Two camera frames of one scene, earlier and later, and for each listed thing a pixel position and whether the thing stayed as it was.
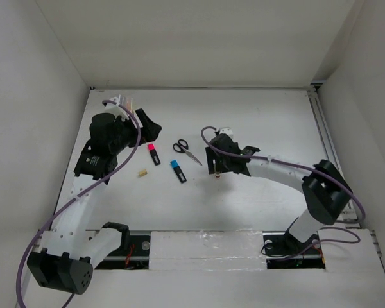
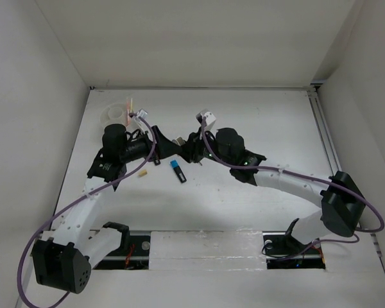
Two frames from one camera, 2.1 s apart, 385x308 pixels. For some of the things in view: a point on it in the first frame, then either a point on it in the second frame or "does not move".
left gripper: (150, 129) to (164, 147)
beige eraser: (141, 173) does not move
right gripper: (212, 155) to (192, 147)
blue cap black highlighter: (178, 171) does not move
